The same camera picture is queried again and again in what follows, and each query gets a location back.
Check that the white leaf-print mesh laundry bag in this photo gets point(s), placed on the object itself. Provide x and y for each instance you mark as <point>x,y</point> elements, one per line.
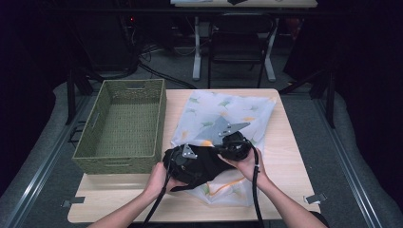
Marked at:
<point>218,107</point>

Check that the black chair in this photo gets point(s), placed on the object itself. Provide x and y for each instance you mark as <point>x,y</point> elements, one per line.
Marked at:
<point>236,47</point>

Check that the green woven basket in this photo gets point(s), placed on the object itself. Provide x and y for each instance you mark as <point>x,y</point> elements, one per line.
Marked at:
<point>126,126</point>

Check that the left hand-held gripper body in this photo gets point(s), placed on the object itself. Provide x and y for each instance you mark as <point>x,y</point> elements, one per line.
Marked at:
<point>182,161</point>

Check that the white-legged background table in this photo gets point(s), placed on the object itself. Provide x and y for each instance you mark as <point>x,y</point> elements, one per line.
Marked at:
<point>197,47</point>

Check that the person's right hand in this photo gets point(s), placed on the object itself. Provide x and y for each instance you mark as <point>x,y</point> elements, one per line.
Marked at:
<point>250,169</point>

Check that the person's left hand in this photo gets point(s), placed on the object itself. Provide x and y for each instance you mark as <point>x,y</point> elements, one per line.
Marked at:
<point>158,180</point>

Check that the grey metal floor rail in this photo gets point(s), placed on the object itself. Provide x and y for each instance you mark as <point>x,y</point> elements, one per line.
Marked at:
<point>34,180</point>
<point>351,177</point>

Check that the black metal stand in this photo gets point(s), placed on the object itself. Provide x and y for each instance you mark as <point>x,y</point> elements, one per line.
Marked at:
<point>71,95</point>
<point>331,101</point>

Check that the black cloth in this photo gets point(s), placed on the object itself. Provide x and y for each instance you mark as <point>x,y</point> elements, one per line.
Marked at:
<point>206,166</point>

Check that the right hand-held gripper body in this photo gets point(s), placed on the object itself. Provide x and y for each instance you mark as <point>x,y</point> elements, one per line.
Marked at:
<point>236,147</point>

